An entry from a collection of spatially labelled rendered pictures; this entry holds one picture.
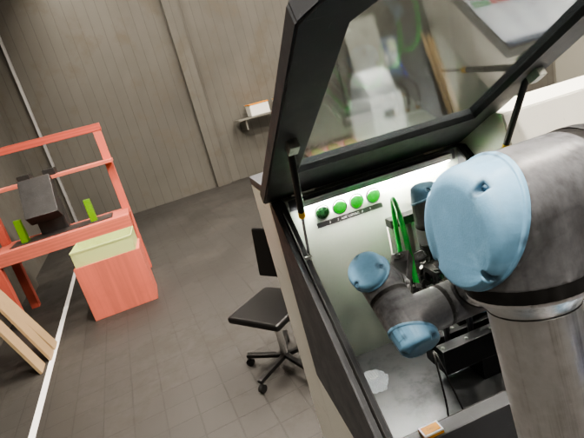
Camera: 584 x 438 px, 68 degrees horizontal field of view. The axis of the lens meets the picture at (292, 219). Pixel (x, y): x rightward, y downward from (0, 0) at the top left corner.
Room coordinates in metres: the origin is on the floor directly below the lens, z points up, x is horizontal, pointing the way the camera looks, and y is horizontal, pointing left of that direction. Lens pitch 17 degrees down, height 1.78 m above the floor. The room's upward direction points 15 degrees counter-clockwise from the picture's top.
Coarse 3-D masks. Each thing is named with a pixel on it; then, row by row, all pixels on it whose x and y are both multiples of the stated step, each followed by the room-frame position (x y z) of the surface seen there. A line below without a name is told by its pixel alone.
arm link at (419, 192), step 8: (416, 184) 1.04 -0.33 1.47; (424, 184) 1.02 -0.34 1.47; (432, 184) 1.01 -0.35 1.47; (416, 192) 1.00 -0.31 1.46; (424, 192) 0.99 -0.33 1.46; (416, 200) 1.00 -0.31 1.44; (424, 200) 0.99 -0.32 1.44; (416, 208) 1.01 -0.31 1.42; (424, 208) 0.99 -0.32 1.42; (416, 216) 1.01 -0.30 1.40; (416, 224) 1.02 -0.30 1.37; (424, 224) 0.99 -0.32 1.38
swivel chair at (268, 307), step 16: (256, 240) 2.80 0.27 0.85; (256, 256) 2.80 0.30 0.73; (272, 272) 2.72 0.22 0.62; (272, 288) 2.78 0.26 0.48; (256, 304) 2.59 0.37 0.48; (272, 304) 2.53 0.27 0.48; (240, 320) 2.45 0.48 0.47; (256, 320) 2.39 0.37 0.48; (272, 320) 2.34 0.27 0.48; (288, 320) 2.33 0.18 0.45; (288, 336) 2.81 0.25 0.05; (256, 352) 2.64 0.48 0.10; (272, 352) 2.59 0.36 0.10; (288, 352) 2.54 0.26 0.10; (272, 368) 2.41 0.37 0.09
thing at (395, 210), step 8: (392, 200) 1.11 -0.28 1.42; (392, 208) 1.21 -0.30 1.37; (392, 216) 1.24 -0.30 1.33; (400, 216) 1.02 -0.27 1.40; (400, 224) 1.00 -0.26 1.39; (400, 240) 1.26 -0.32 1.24; (408, 240) 0.96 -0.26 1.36; (400, 248) 1.26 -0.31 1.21; (408, 248) 0.95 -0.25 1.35; (416, 272) 0.91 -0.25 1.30; (416, 280) 0.90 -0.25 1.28
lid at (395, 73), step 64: (320, 0) 0.61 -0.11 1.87; (384, 0) 0.68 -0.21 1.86; (448, 0) 0.73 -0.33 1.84; (512, 0) 0.80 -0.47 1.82; (576, 0) 0.88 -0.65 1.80; (320, 64) 0.73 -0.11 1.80; (384, 64) 0.84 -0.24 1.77; (448, 64) 0.93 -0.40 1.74; (512, 64) 1.05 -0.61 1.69; (320, 128) 0.99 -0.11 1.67; (384, 128) 1.13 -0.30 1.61; (448, 128) 1.26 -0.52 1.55
